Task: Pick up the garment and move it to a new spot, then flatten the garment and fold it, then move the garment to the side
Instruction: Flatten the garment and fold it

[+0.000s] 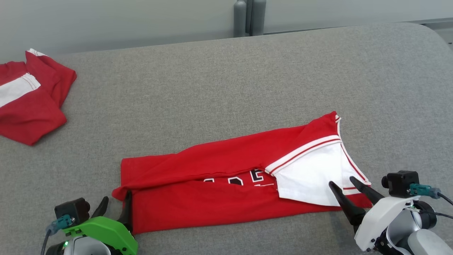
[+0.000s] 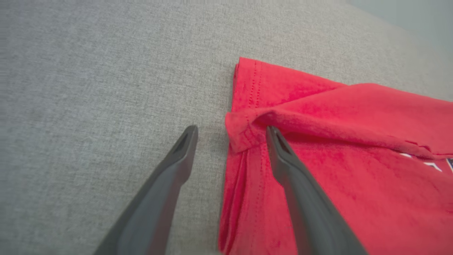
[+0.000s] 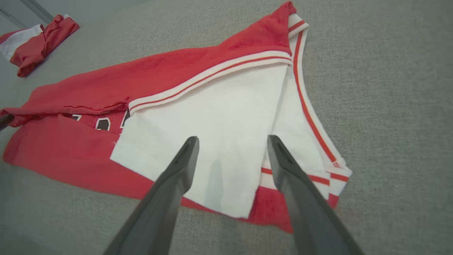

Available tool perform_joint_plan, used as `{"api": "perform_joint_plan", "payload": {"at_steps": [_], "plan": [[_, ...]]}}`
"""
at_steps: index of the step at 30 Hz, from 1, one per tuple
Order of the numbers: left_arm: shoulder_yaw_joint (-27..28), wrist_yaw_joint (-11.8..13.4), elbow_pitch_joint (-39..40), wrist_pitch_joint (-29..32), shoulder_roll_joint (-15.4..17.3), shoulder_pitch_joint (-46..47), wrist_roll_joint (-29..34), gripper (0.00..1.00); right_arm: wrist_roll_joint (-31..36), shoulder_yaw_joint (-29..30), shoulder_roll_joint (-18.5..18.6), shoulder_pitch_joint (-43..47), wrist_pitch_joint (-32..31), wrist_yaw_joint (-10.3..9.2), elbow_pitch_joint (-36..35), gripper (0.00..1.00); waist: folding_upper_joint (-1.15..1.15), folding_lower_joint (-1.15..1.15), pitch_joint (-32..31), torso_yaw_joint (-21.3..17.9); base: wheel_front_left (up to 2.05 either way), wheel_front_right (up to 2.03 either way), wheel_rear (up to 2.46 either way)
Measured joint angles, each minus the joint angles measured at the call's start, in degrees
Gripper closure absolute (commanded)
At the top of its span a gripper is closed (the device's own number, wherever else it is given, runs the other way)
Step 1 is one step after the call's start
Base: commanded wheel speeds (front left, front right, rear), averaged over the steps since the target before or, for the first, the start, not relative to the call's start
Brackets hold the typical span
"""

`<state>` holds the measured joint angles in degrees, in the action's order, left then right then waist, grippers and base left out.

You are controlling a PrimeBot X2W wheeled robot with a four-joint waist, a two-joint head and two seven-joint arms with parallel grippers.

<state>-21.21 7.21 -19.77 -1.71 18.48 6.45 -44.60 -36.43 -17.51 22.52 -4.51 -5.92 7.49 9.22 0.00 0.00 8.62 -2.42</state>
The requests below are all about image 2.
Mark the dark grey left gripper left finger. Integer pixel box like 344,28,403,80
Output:
93,125,199,255

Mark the red jersey with number print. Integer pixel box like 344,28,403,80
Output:
218,57,453,255

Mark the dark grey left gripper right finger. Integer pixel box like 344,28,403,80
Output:
265,126,368,255

